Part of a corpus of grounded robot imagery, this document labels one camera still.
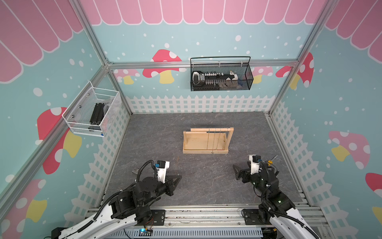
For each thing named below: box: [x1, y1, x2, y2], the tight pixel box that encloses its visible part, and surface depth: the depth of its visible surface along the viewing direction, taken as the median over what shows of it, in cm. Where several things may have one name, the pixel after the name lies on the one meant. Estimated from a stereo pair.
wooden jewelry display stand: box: [183, 127, 235, 154], surface depth 99 cm
